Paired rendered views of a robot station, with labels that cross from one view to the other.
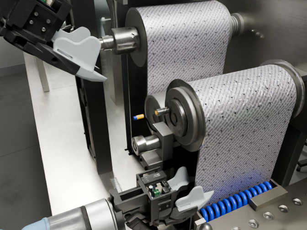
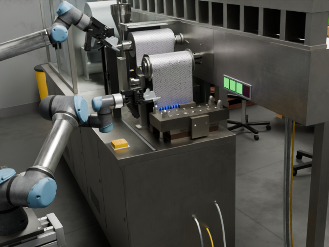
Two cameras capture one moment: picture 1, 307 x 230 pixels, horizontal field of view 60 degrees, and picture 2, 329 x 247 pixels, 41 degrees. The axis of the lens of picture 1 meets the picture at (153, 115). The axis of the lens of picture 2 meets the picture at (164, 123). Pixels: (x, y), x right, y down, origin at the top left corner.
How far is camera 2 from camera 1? 1.92 m
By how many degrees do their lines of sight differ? 13
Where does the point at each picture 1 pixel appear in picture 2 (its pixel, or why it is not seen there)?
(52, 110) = not seen: hidden behind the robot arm
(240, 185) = (176, 101)
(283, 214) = (191, 108)
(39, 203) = (58, 199)
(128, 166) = (129, 115)
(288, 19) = (193, 34)
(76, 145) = not seen: hidden behind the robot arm
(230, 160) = (167, 86)
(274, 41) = (192, 43)
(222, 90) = (159, 56)
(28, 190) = not seen: hidden behind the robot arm
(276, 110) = (182, 65)
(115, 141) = (123, 109)
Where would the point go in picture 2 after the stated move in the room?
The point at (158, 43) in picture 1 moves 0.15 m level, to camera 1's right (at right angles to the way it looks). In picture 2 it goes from (140, 45) to (166, 44)
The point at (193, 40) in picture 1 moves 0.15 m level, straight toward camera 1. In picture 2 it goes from (155, 44) to (150, 49)
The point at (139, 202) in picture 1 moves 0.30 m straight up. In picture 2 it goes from (130, 93) to (126, 35)
